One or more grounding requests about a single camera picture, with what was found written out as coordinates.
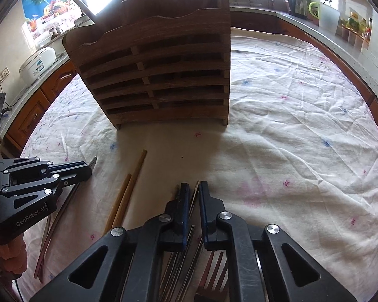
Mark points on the wooden slatted utensil holder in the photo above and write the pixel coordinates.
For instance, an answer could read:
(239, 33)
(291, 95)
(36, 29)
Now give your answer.
(163, 78)

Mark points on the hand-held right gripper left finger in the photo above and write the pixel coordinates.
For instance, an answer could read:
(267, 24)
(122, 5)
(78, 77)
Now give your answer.
(185, 217)

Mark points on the person's left hand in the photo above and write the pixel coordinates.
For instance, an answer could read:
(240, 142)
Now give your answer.
(9, 254)

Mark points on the light wooden chopstick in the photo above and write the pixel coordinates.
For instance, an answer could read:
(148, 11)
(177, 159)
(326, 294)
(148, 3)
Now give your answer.
(121, 199)
(134, 182)

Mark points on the grey kitchen counter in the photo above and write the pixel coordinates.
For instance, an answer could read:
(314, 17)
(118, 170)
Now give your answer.
(349, 48)

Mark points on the seasoning jar rack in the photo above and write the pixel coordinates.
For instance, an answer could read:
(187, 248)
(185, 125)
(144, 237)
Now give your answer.
(354, 37)

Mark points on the thin reddish chopstick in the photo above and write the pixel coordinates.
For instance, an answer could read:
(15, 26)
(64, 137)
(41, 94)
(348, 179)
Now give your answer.
(58, 226)
(52, 223)

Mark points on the yellow-green bottle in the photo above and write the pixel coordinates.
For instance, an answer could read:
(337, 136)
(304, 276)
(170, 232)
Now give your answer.
(354, 20)

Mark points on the metal fork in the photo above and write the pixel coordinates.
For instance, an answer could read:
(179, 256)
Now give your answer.
(204, 295)

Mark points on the white rice cooker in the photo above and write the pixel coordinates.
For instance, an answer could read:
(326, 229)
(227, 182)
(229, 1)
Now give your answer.
(37, 64)

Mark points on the dark electric kettle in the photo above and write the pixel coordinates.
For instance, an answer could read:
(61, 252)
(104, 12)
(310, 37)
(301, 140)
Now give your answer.
(297, 3)

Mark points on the dark wooden chopstick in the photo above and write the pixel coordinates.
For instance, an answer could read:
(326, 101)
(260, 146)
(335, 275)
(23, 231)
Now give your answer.
(82, 6)

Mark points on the metal chopstick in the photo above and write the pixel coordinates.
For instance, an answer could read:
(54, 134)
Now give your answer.
(193, 196)
(190, 264)

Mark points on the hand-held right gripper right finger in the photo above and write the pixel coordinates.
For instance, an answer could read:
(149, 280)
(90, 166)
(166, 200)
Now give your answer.
(203, 217)

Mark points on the large white cooker pot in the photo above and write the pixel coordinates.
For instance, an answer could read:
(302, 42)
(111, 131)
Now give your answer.
(83, 20)

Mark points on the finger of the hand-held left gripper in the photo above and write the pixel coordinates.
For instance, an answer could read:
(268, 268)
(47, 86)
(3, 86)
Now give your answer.
(69, 181)
(72, 166)

